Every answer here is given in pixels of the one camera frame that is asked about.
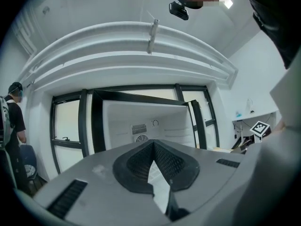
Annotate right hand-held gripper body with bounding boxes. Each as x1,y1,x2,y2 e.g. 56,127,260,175
231,121,271,154

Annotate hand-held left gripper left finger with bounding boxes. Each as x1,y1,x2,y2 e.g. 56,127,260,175
112,139,155,194

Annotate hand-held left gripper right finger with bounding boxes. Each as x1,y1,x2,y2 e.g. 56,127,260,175
154,139,200,222

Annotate black mini fridge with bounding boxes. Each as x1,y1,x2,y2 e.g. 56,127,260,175
91,88,208,214

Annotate black framed window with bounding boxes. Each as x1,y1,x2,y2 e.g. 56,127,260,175
50,89,94,174
175,83,221,149

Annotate person's black clothing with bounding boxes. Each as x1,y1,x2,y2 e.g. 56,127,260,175
235,0,301,70

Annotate white backpack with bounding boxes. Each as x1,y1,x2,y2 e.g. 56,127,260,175
0,95,13,148

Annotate white ceiling duct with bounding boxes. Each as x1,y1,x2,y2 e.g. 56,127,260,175
17,21,238,91

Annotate white pipe bracket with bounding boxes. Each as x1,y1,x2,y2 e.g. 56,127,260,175
146,18,160,55

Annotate black head camera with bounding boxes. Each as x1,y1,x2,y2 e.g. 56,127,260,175
168,0,190,21

